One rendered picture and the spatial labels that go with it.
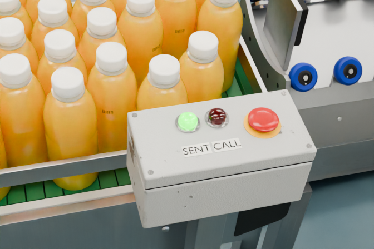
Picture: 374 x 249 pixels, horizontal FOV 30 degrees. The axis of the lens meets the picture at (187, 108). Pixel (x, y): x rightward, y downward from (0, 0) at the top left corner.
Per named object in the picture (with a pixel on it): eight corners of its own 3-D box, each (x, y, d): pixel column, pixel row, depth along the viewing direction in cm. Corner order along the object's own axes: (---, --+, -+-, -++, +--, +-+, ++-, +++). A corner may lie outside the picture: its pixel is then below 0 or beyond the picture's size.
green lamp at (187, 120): (199, 129, 80) (200, 122, 79) (180, 132, 79) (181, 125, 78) (194, 115, 81) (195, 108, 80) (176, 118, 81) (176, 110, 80)
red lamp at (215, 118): (228, 124, 81) (229, 118, 80) (210, 127, 80) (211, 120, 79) (222, 110, 82) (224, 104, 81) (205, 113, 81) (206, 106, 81)
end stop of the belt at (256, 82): (279, 138, 100) (283, 124, 97) (274, 139, 99) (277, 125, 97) (203, -30, 125) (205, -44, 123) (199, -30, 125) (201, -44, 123)
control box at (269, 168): (301, 201, 86) (318, 148, 79) (142, 230, 82) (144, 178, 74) (274, 140, 93) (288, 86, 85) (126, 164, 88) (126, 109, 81)
